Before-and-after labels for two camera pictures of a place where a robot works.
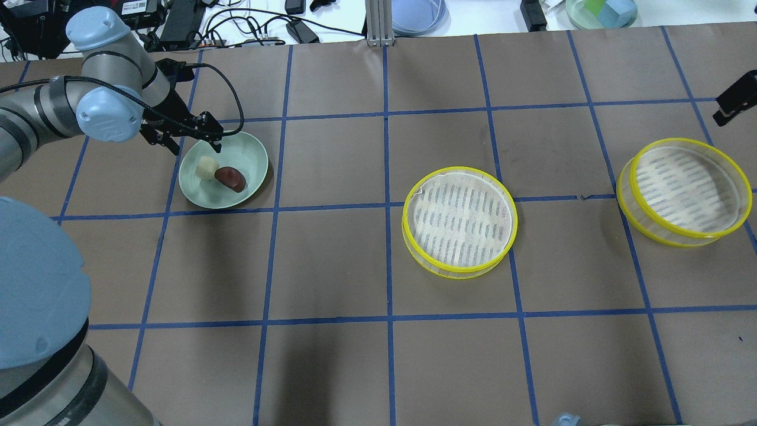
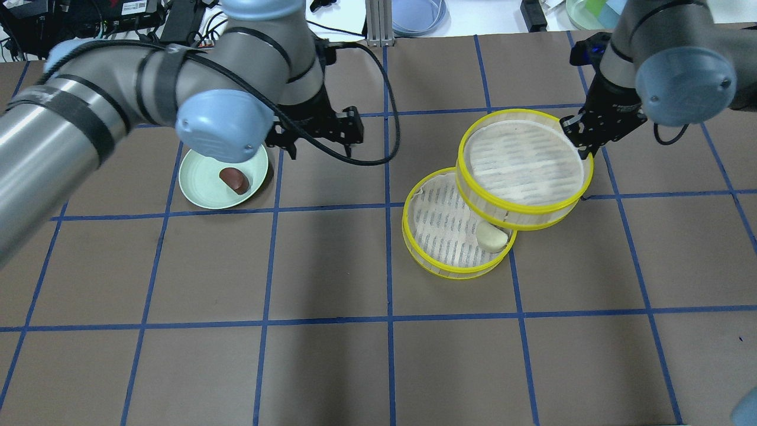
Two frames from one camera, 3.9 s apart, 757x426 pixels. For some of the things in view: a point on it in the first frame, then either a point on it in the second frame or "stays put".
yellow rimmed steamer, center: x=459 y=223 stays put
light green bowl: x=211 y=179 stays put
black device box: x=183 y=18 stays put
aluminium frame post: x=379 y=18 stays put
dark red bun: x=232 y=178 stays put
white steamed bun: x=206 y=168 → x=490 y=238
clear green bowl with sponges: x=601 y=14 stays put
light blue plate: x=420 y=18 stays put
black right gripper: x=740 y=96 → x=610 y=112
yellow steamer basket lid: x=681 y=193 → x=521 y=168
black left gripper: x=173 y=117 → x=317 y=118
